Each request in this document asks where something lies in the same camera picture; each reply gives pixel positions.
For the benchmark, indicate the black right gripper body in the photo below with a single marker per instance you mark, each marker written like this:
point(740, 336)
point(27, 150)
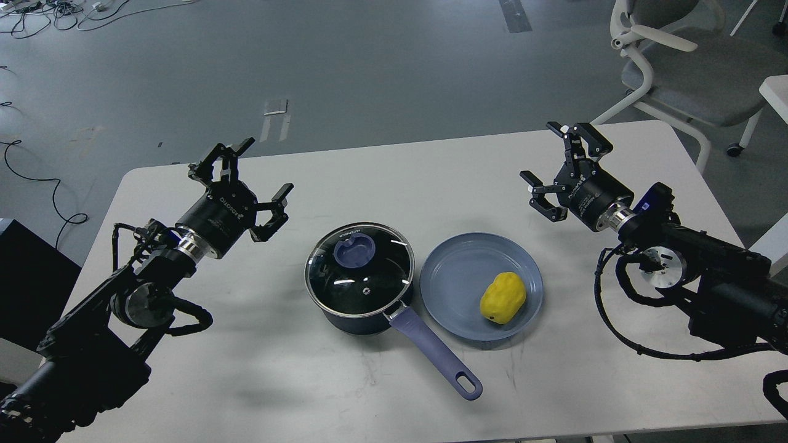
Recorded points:
point(590, 195)

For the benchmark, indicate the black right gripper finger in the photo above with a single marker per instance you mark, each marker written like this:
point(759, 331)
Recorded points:
point(584, 146)
point(538, 199)

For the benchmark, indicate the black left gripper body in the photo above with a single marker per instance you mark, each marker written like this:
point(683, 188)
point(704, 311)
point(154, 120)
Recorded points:
point(220, 216)

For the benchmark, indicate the glass pot lid blue knob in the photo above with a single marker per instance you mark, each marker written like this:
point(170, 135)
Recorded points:
point(359, 269)

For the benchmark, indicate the yellow toy potato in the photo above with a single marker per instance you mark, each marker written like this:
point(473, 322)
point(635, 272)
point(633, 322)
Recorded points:
point(503, 298)

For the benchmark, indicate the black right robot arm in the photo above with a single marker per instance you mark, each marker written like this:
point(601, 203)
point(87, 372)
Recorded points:
point(726, 291)

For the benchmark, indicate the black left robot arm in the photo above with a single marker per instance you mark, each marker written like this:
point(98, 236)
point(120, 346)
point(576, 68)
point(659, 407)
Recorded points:
point(96, 354)

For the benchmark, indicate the blue plate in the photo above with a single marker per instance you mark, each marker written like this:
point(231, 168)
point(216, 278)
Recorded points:
point(454, 276)

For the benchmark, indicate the white grey office chair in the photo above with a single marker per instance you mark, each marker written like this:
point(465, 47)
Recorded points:
point(683, 74)

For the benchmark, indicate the white table edge right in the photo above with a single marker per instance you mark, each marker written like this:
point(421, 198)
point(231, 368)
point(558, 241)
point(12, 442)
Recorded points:
point(774, 90)

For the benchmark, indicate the black box at left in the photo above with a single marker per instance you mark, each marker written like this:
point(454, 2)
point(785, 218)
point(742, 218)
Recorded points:
point(36, 283)

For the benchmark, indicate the dark pot purple handle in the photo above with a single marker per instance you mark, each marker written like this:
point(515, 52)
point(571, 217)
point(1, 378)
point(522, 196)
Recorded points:
point(401, 317)

